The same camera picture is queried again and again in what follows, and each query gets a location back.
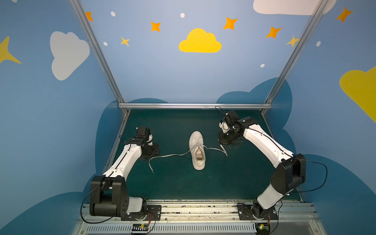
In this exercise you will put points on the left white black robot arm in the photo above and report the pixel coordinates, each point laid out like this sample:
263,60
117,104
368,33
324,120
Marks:
109,195

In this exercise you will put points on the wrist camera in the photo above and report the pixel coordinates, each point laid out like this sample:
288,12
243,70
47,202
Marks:
144,133
229,121

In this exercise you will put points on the aluminium frame post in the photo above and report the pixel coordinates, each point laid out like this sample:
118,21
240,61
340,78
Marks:
305,36
85,23

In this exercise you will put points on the green table mat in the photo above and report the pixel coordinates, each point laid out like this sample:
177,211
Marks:
243,174

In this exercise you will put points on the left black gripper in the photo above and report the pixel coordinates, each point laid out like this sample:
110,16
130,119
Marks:
152,150

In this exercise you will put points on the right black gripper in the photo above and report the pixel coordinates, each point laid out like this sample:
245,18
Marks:
225,138

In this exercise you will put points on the right aluminium frame post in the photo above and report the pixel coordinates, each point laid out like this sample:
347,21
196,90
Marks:
305,36

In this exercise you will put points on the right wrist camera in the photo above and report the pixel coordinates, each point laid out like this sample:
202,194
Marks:
229,121

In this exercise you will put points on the green circuit board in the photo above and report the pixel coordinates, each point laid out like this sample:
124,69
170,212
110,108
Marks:
139,229
262,229

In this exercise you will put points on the white sneaker shoe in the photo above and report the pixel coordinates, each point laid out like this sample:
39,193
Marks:
196,145

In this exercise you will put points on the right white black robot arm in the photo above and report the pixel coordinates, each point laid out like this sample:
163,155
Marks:
290,168

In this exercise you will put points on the left green circuit board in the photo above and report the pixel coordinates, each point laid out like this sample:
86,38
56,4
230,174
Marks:
139,229

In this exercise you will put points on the right green circuit board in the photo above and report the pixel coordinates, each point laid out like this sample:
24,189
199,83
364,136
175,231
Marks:
262,229

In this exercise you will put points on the aluminium rail base frame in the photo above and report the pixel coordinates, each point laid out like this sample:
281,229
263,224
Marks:
208,217

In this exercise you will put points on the horizontal aluminium frame bar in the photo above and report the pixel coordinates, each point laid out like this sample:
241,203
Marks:
192,106

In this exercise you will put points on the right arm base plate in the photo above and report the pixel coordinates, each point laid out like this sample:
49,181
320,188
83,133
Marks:
256,212

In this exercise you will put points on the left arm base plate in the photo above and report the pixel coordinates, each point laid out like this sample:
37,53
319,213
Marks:
150,212

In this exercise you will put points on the left aluminium frame post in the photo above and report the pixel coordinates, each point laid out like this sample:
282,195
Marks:
85,23

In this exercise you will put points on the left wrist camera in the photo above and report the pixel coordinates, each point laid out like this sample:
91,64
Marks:
144,133

